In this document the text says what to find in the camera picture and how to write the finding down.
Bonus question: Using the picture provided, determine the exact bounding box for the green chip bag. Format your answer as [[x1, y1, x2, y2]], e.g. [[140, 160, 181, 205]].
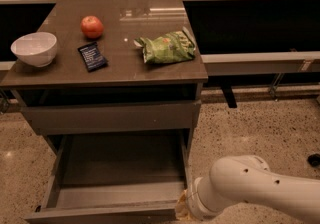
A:
[[134, 27, 196, 64]]

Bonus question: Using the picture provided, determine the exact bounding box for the grey drawer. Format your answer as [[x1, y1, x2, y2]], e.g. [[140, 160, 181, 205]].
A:
[[25, 130, 188, 224], [22, 100, 201, 135]]

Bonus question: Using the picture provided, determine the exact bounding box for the black object on floor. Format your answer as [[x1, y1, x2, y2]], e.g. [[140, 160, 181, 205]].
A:
[[307, 154, 320, 167]]

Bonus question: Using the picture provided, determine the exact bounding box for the grey bench ledge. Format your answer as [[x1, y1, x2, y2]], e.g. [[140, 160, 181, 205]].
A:
[[202, 51, 320, 76]]

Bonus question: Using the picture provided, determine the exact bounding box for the white ceramic bowl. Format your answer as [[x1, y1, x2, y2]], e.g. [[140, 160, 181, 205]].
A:
[[11, 32, 57, 67]]

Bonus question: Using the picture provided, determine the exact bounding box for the dark blue snack packet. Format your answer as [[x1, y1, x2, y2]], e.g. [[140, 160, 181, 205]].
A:
[[78, 42, 108, 72]]

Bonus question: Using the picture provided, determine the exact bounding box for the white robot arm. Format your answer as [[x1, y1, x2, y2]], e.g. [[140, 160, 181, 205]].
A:
[[175, 155, 320, 224]]

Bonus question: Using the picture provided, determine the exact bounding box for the grey drawer cabinet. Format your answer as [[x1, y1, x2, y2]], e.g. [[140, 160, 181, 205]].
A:
[[1, 0, 207, 146]]

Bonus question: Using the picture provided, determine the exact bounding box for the red apple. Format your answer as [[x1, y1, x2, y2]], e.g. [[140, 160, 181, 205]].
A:
[[80, 16, 104, 39]]

